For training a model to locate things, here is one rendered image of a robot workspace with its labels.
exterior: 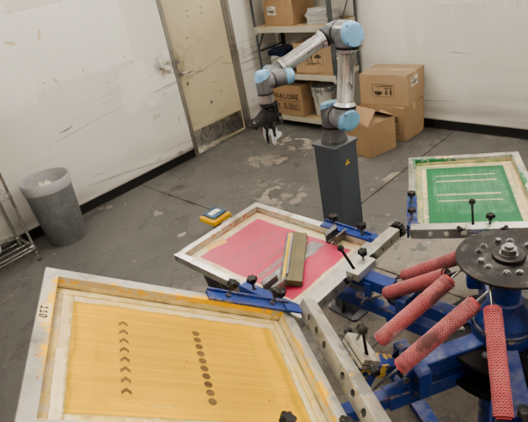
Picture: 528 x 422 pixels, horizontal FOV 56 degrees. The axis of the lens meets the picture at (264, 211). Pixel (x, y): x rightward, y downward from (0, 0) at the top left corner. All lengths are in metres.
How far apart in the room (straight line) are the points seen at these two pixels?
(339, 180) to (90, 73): 3.40
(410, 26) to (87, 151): 3.71
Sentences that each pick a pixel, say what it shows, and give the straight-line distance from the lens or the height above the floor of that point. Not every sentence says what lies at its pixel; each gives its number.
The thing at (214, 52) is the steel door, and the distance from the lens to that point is 6.55.
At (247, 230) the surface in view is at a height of 0.95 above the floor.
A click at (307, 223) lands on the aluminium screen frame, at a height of 0.99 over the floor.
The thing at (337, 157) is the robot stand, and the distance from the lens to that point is 2.77.
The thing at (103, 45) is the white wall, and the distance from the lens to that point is 5.64.
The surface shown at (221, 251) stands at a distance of 2.47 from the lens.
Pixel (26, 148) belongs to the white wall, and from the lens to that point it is 5.36.
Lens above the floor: 2.26
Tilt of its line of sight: 28 degrees down
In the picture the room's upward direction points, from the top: 11 degrees counter-clockwise
